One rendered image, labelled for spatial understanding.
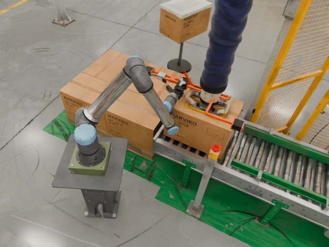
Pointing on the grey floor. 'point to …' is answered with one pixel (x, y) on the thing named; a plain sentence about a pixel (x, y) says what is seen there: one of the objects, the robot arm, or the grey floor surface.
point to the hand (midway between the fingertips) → (181, 82)
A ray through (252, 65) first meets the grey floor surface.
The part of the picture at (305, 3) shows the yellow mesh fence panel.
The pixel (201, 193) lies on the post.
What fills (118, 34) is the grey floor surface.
